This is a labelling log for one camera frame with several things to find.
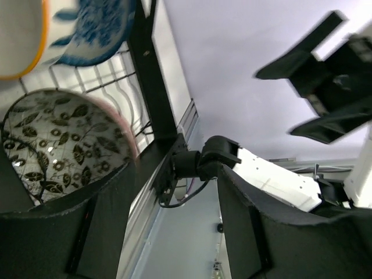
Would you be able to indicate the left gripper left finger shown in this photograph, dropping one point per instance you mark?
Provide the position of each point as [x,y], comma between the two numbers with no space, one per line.
[77,236]

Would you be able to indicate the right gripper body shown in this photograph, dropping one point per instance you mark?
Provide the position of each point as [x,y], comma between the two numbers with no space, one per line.
[343,77]

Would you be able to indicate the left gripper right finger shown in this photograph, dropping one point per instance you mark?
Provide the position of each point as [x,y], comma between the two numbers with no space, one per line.
[266,238]

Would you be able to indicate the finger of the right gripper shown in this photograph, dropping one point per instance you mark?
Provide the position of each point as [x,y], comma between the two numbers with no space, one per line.
[288,63]
[331,127]

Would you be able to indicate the leaf patterned bowl stack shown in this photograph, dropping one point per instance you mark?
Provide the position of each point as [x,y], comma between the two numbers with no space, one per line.
[61,141]

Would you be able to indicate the blue floral small bowl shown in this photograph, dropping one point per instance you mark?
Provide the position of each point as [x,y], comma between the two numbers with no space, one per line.
[99,28]

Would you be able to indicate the white bowl with striped outside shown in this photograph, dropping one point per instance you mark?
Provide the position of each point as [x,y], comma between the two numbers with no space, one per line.
[24,31]

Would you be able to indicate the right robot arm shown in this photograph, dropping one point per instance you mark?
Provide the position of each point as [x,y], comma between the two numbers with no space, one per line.
[304,193]

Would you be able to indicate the aluminium frame rail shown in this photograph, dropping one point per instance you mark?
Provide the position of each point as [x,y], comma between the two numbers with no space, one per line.
[145,207]

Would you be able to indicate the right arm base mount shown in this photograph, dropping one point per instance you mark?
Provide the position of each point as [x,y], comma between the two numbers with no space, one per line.
[165,180]

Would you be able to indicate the black wire dish rack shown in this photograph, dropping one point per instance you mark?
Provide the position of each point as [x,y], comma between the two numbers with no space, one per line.
[135,82]

